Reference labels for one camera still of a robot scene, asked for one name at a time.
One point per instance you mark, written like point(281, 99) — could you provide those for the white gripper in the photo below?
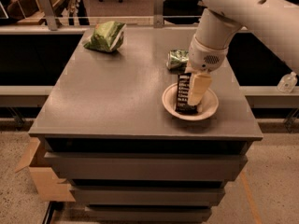
point(204, 57)

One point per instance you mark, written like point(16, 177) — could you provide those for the black rxbar chocolate bar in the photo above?
point(182, 106)

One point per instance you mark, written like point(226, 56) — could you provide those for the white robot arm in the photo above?
point(274, 22)

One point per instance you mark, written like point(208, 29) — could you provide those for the white paper bowl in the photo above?
point(207, 108)

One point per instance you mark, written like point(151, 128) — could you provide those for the crushed green soda can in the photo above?
point(177, 58)

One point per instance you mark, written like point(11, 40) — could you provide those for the black office chair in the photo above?
point(182, 11)

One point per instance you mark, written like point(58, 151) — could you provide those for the clear plastic bottle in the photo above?
point(287, 83)

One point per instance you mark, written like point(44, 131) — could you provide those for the green chip bag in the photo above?
point(107, 37)

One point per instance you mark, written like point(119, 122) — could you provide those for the grey drawer cabinet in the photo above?
point(105, 130)

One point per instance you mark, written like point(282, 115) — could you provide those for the cardboard box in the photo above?
point(48, 185)

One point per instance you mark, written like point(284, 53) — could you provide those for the metal railing post middle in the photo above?
point(158, 13)

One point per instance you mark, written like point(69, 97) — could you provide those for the metal railing post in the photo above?
point(158, 13)
point(50, 16)

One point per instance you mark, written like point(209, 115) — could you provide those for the metal railing post left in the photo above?
point(50, 16)

